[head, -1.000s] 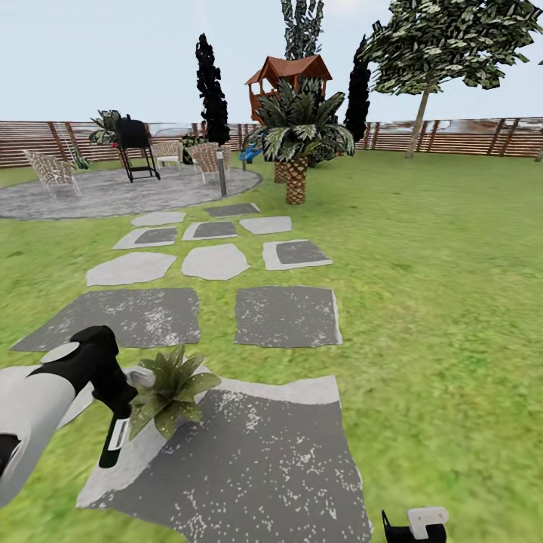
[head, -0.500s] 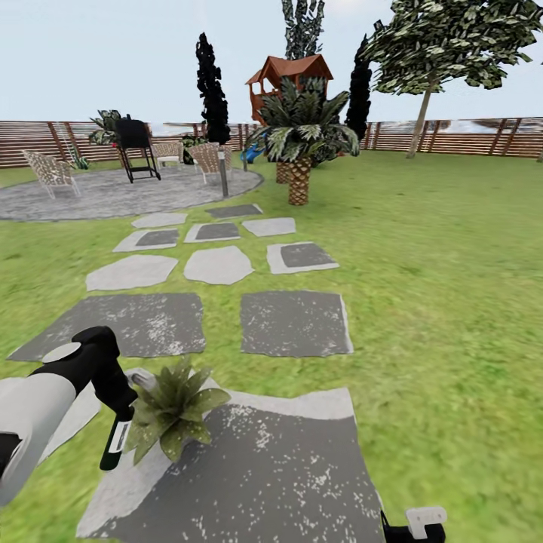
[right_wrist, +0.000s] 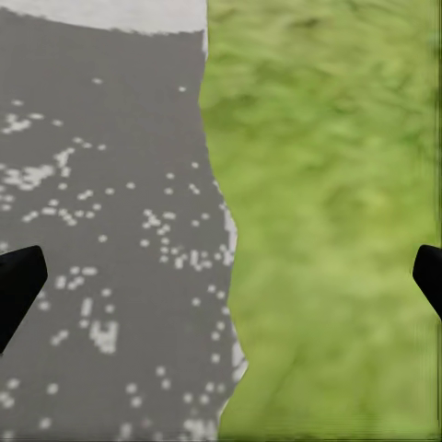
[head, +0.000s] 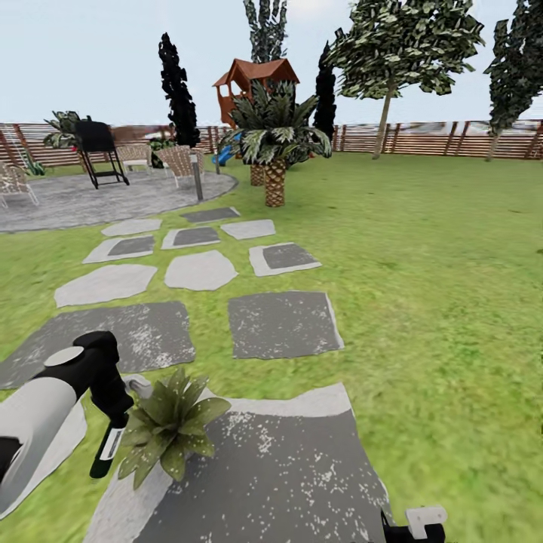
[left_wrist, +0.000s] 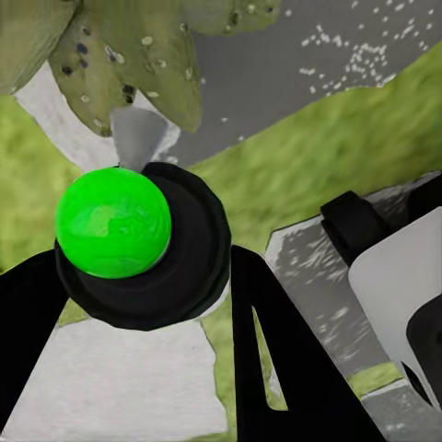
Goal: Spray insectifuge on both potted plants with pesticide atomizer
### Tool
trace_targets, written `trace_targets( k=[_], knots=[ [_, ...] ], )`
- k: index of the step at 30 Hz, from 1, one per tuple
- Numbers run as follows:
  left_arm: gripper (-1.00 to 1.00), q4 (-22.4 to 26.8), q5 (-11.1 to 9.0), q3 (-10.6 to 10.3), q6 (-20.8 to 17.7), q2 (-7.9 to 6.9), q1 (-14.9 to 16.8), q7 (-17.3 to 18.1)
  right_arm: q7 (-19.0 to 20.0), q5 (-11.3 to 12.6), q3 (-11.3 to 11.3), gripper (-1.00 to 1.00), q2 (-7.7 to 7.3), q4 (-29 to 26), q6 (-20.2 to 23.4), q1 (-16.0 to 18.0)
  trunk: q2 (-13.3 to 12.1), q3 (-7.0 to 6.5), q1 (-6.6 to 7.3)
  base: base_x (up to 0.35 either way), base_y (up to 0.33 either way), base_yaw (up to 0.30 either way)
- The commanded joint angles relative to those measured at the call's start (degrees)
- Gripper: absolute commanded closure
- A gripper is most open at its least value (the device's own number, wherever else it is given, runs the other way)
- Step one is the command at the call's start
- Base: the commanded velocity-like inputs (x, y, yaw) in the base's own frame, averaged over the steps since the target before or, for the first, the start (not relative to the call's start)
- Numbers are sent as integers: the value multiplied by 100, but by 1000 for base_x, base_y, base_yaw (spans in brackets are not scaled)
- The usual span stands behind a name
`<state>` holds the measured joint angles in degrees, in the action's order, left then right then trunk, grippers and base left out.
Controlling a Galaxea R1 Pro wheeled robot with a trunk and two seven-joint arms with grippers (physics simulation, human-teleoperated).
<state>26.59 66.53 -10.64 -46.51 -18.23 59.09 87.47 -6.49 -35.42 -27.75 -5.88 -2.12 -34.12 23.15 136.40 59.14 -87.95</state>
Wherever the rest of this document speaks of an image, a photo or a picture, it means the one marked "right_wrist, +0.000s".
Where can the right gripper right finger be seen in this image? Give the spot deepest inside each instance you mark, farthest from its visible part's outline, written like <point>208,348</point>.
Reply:
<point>427,273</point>

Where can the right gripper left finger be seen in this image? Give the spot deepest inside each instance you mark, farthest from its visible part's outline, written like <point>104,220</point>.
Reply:
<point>23,273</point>

